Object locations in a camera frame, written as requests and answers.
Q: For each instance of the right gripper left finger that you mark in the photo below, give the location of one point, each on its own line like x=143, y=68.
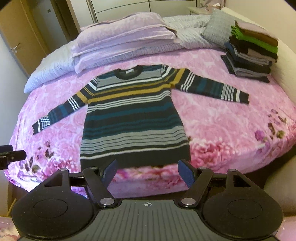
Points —
x=97, y=182

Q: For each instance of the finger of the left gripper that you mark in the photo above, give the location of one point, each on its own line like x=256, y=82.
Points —
x=8, y=155

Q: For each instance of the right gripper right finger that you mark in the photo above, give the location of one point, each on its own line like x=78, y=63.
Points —
x=197, y=181

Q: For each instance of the striped knit sweater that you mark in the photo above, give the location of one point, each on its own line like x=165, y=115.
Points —
x=131, y=117

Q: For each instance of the wooden wardrobe door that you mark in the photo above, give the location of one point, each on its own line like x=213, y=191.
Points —
x=22, y=35

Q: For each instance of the lilac folded sheet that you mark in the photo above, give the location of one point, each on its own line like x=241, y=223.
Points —
x=124, y=51

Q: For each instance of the stack of folded clothes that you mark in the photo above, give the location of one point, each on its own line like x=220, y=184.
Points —
x=250, y=51

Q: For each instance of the grey knit cushion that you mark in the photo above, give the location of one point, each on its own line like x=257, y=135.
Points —
x=218, y=29

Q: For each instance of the lilac pillow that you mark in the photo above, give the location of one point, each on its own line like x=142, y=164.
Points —
x=143, y=25

